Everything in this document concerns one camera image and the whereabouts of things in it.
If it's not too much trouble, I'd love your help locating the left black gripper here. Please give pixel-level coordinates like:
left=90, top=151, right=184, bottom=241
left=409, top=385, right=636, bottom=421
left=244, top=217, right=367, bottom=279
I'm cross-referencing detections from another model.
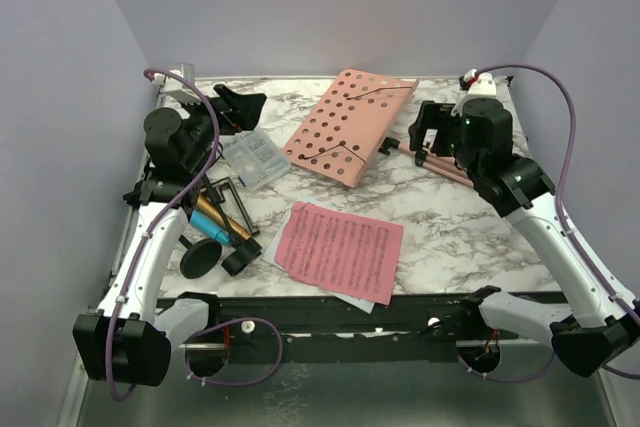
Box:
left=179, top=84, right=266, bottom=170

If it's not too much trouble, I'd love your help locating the pink music stand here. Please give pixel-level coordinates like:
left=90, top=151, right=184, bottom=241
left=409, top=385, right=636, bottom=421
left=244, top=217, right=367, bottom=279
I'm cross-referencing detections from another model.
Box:
left=283, top=69, right=471, bottom=195

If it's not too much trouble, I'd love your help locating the pink sheet music page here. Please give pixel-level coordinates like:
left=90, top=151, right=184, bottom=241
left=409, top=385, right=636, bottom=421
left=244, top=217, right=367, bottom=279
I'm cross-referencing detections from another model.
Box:
left=275, top=201, right=404, bottom=305

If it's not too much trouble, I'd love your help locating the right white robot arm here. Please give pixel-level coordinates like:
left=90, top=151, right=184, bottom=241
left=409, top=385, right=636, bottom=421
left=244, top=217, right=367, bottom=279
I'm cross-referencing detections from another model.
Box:
left=408, top=98, right=639, bottom=377

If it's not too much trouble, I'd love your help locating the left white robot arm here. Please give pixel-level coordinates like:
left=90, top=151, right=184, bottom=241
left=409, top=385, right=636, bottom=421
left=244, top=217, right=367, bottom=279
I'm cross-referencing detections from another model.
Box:
left=73, top=89, right=222, bottom=387

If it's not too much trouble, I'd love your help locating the clear plastic compartment box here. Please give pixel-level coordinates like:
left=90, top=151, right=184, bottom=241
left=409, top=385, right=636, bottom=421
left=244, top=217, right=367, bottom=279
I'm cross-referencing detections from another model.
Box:
left=222, top=127, right=291, bottom=190

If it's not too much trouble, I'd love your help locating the gold microphone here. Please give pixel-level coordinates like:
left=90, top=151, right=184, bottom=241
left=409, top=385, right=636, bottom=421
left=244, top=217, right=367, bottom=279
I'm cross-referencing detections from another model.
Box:
left=196, top=194, right=252, bottom=240

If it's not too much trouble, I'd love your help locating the blue microphone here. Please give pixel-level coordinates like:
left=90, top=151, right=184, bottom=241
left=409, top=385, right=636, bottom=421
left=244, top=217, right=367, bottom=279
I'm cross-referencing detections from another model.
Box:
left=190, top=210, right=232, bottom=246

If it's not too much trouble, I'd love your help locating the black desktop mic stand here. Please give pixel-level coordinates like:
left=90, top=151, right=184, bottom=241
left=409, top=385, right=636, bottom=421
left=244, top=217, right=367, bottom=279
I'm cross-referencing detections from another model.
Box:
left=197, top=177, right=262, bottom=277

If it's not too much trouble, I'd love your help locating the black round-base mic stand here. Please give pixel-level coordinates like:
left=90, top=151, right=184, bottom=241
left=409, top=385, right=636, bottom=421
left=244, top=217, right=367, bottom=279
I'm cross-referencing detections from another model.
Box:
left=179, top=235, right=223, bottom=280

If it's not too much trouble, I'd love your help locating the white paper sheet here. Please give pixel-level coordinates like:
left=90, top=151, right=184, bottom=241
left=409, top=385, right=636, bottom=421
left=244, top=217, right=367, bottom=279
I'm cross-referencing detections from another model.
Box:
left=262, top=238, right=375, bottom=314

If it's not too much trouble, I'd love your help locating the black mounting rail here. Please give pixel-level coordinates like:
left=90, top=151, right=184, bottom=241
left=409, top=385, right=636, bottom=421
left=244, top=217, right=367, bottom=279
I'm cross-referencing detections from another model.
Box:
left=173, top=294, right=492, bottom=366

